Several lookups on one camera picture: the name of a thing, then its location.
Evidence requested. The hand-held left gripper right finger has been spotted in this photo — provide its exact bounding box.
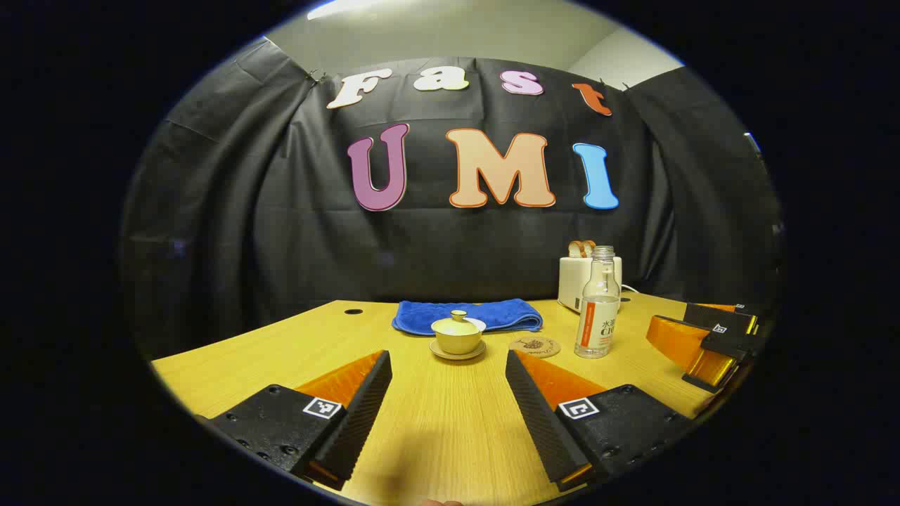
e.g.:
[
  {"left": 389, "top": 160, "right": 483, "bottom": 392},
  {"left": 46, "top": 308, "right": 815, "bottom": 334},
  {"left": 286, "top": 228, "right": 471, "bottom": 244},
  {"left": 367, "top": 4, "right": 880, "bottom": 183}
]
[{"left": 505, "top": 349, "right": 704, "bottom": 493}]

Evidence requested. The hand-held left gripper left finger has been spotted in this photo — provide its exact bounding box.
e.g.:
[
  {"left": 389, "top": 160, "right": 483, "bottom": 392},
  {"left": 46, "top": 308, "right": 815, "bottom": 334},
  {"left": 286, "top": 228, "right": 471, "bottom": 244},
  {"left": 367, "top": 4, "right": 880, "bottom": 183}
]
[{"left": 195, "top": 349, "right": 393, "bottom": 491}]

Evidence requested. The round cork coaster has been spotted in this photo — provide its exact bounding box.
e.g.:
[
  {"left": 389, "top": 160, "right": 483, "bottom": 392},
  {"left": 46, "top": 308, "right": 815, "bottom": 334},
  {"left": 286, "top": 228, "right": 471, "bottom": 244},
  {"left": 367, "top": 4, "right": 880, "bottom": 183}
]
[{"left": 509, "top": 337, "right": 562, "bottom": 359}]

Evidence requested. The clear water bottle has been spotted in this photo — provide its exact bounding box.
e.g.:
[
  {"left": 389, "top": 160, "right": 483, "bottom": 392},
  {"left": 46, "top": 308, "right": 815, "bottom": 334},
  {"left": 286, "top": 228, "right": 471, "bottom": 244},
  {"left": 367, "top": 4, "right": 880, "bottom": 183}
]
[{"left": 574, "top": 245, "right": 622, "bottom": 360}]

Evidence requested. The cream teacup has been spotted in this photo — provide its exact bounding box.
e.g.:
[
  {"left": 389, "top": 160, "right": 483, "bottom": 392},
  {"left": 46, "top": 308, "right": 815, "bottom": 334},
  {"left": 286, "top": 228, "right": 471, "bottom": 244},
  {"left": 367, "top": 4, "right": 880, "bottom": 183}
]
[{"left": 431, "top": 325, "right": 486, "bottom": 355}]

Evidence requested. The cream teacup lid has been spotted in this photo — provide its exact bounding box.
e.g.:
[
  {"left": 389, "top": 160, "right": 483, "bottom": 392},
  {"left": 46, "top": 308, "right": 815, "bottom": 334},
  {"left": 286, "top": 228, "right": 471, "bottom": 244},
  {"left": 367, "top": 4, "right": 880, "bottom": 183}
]
[{"left": 431, "top": 310, "right": 487, "bottom": 336}]

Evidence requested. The cream saucer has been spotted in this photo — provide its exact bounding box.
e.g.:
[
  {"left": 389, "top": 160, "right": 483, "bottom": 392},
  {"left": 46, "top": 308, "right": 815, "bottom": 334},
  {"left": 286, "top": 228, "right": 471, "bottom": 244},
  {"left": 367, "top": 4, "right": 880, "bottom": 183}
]
[{"left": 429, "top": 340, "right": 487, "bottom": 361}]

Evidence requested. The blue towel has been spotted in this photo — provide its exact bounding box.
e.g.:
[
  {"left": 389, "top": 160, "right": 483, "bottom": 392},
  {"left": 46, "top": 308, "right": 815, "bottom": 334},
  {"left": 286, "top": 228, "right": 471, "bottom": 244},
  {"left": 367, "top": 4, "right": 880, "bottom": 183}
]
[{"left": 392, "top": 299, "right": 544, "bottom": 336}]

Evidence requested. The cream toaster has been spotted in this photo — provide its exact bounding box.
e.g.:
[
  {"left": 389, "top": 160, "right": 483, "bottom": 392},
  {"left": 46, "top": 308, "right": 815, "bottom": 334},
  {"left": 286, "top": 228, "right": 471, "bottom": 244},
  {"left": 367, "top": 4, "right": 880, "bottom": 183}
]
[{"left": 558, "top": 256, "right": 623, "bottom": 314}]

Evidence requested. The black backdrop cloth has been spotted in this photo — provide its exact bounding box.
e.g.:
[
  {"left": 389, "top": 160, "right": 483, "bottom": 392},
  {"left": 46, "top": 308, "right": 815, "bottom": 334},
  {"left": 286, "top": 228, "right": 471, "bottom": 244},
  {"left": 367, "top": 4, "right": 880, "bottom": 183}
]
[{"left": 120, "top": 35, "right": 785, "bottom": 363}]

